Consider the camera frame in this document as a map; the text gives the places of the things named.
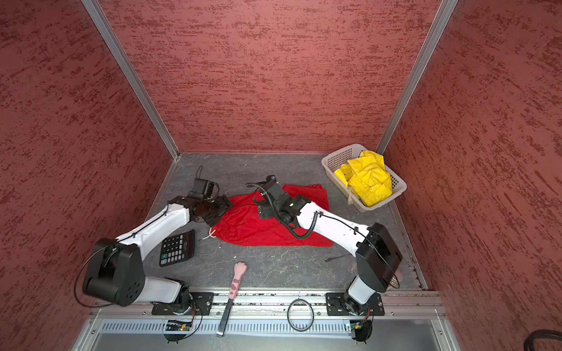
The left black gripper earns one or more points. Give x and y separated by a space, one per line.
225 205

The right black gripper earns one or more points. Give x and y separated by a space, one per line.
265 210

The red shorts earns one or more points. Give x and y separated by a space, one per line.
242 226

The yellow shorts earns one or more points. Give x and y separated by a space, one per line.
366 177

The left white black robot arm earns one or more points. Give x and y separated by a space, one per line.
114 271

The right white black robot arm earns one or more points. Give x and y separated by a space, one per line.
377 255

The black calculator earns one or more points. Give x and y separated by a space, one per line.
177 248

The metal spoon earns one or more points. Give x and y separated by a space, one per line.
330 259

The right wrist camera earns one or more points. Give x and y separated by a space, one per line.
273 192

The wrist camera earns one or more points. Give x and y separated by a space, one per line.
273 192
203 190

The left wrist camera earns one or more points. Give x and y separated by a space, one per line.
203 190

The pink cat-paw handled knife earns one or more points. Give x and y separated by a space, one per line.
239 270

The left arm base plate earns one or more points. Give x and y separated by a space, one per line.
200 303

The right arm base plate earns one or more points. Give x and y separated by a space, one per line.
341 304

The black cable corner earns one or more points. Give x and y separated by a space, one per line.
533 337

